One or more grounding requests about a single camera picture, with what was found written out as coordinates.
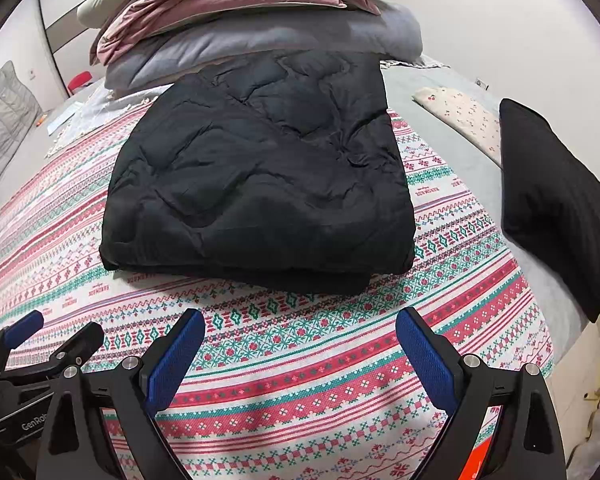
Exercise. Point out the grey quilted headboard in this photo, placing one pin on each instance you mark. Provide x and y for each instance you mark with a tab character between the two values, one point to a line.
5	115

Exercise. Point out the red lidded container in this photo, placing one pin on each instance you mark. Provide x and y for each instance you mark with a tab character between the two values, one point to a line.
81	82

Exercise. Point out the black knit sweater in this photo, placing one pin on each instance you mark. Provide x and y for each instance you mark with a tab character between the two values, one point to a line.
555	200

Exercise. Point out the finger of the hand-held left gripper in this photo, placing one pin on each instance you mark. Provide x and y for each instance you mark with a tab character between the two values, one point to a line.
25	325
80	342

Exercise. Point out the red green patterned blanket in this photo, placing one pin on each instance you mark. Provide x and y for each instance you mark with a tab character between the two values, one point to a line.
305	385

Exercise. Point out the light blue paper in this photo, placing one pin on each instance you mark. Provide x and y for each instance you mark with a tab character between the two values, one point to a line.
62	120

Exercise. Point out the white lace cloth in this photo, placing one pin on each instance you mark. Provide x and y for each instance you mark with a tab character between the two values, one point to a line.
110	105

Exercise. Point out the grey folded blanket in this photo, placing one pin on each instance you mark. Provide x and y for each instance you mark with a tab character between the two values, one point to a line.
260	40

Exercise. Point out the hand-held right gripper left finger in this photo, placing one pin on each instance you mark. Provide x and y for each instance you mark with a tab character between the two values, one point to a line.
175	355

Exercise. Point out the white wardrobe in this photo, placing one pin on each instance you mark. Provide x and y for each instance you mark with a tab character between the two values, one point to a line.
65	20

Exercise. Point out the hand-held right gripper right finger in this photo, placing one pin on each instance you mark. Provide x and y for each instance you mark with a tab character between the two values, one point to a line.
425	355

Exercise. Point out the cherry print pillow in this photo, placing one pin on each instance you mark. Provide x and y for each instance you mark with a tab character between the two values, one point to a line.
460	110

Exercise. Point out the black quilted jacket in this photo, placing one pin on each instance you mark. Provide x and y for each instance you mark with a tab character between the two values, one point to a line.
260	185

